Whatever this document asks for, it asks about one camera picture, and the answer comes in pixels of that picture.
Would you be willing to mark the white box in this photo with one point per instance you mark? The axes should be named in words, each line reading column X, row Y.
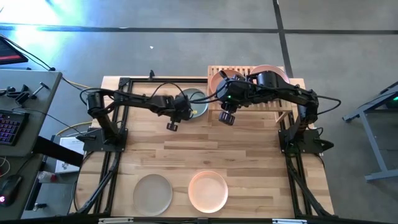
column 71, row 143

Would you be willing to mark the purple backlit keyboard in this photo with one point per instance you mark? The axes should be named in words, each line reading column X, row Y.
column 11, row 127

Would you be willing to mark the black floor tape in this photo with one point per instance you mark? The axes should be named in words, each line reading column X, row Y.
column 278, row 15

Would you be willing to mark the sage green plate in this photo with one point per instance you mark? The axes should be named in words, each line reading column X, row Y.
column 200, row 99

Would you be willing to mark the black support bar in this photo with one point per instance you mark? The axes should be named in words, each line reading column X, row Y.
column 56, row 152

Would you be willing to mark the wooden slatted shelf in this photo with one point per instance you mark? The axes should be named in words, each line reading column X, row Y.
column 267, row 107

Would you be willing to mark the screen with red glow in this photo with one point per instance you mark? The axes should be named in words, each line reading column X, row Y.
column 9, row 53

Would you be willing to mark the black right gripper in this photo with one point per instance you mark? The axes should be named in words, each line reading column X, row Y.
column 234, row 90

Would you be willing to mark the grey side desk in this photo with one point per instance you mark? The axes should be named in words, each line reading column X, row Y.
column 40, row 118

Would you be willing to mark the small bottle red cap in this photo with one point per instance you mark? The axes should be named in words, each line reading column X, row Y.
column 46, row 177

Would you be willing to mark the grey beige plate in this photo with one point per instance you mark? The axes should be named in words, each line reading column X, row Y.
column 152, row 194

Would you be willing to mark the small black desk object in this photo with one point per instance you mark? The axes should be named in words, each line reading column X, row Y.
column 39, row 206

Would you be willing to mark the black aluminium table frame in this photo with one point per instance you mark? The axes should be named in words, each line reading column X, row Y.
column 168, row 80

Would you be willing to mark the black metal clamp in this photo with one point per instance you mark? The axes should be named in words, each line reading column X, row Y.
column 25, row 95
column 7, row 91

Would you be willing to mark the grey metal stand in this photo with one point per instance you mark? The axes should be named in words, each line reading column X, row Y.
column 373, row 144

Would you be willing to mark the pale peach plate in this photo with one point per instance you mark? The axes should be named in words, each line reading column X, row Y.
column 207, row 192

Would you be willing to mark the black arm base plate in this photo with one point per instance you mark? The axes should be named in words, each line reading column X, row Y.
column 93, row 145
column 314, row 147

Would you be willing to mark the dusty pink plate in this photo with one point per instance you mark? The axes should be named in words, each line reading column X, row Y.
column 215, row 83

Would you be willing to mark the dark device green light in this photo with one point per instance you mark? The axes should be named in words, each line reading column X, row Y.
column 394, row 100

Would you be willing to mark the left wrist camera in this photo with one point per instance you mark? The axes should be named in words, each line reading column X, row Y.
column 172, row 126

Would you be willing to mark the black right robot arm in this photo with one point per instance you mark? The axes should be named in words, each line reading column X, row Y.
column 292, row 93

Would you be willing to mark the black computer mouse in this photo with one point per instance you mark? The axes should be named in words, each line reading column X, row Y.
column 9, row 189

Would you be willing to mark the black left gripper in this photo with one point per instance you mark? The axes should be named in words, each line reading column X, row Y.
column 180, row 109

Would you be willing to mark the terracotta plate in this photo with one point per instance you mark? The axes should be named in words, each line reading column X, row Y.
column 270, row 68

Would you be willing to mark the silver bracket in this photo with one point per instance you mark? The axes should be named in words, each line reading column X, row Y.
column 289, row 221
column 115, row 220

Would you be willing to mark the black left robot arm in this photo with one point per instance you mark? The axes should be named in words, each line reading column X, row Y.
column 133, row 99

